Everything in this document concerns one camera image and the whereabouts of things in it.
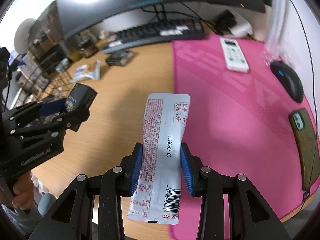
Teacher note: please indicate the black storage shelf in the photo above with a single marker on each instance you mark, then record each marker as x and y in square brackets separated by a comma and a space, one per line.
[45, 35]

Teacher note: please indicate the green cased smartphone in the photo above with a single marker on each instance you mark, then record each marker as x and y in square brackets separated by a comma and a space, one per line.
[305, 137]

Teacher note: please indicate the person's left hand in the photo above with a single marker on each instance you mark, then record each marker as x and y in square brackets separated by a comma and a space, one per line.
[24, 192]

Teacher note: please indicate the black wire basket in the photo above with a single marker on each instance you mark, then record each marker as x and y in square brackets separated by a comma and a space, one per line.
[48, 78]

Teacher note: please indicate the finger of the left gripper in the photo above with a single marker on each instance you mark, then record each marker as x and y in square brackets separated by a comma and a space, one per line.
[53, 107]
[73, 120]

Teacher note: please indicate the white cracker snack packet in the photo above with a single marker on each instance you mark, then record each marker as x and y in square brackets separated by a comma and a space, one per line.
[87, 71]

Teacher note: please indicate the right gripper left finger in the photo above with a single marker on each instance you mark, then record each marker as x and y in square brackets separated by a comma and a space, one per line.
[131, 166]

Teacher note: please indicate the black computer mouse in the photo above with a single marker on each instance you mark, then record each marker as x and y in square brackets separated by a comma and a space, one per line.
[289, 79]

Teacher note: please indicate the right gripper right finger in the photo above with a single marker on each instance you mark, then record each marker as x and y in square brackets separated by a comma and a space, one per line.
[191, 168]

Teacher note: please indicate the dark glass jar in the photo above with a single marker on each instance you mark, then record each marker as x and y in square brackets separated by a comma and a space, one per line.
[87, 48]

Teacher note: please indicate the black Face tissue pack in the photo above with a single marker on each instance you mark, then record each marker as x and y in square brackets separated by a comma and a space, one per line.
[81, 96]

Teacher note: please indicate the white remote control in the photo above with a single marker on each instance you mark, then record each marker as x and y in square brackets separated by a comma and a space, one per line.
[234, 57]

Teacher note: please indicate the black mechanical keyboard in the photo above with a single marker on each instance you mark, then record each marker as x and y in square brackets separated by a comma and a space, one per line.
[155, 32]

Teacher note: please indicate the small white red-logo sachet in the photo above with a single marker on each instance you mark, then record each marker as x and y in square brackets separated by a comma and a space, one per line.
[157, 194]

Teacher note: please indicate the black power adapter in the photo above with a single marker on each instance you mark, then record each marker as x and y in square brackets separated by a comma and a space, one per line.
[225, 20]

